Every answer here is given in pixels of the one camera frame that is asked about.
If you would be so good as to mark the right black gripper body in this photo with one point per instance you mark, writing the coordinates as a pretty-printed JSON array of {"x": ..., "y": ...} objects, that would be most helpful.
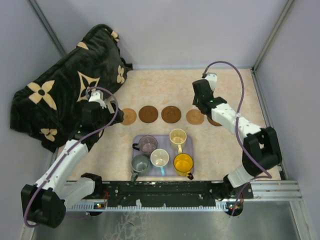
[{"x": 196, "y": 102}]

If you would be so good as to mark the woven rattan coaster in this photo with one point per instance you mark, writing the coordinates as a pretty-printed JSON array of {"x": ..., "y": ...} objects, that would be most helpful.
[
  {"x": 129, "y": 116},
  {"x": 194, "y": 117}
]

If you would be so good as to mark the dark wooden coaster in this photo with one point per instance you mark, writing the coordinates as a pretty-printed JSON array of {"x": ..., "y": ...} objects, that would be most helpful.
[
  {"x": 148, "y": 114},
  {"x": 214, "y": 123},
  {"x": 171, "y": 114}
]

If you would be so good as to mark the dark wooden coaster top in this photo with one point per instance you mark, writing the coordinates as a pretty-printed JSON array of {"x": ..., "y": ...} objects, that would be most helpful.
[{"x": 171, "y": 114}]

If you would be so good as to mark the cream yellow mug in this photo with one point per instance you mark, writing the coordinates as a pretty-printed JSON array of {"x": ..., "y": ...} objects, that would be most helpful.
[{"x": 178, "y": 138}]

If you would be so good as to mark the yellow glass mug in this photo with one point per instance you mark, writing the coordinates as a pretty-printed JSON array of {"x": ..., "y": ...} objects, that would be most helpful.
[{"x": 183, "y": 165}]

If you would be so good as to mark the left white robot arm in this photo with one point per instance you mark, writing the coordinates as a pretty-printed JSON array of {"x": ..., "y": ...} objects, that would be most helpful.
[{"x": 47, "y": 200}]

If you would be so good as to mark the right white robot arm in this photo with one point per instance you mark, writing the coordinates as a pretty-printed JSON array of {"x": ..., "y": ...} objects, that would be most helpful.
[{"x": 260, "y": 146}]

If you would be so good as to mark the black floral plush blanket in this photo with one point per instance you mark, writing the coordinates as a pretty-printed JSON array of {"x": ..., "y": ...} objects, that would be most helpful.
[{"x": 49, "y": 108}]

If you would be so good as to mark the lavender plastic tray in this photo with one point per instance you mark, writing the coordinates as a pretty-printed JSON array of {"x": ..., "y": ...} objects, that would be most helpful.
[{"x": 164, "y": 143}]

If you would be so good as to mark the purple glass mug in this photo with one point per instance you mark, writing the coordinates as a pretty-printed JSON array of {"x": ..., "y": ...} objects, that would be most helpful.
[{"x": 147, "y": 144}]

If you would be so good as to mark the grey green mug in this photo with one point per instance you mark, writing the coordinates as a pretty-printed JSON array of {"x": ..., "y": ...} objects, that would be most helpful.
[{"x": 140, "y": 167}]

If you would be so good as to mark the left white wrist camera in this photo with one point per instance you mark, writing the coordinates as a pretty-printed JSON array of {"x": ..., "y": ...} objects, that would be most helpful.
[{"x": 97, "y": 96}]

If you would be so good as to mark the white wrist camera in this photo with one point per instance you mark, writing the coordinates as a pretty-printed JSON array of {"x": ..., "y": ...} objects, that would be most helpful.
[
  {"x": 212, "y": 79},
  {"x": 97, "y": 96}
]

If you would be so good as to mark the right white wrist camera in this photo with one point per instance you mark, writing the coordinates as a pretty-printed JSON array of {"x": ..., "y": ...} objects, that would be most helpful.
[{"x": 212, "y": 79}]

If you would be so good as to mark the white mug blue handle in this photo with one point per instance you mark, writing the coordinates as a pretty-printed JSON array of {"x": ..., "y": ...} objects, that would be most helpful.
[{"x": 160, "y": 158}]

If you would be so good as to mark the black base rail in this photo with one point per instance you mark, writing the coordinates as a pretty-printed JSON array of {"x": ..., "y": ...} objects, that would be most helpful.
[{"x": 163, "y": 193}]

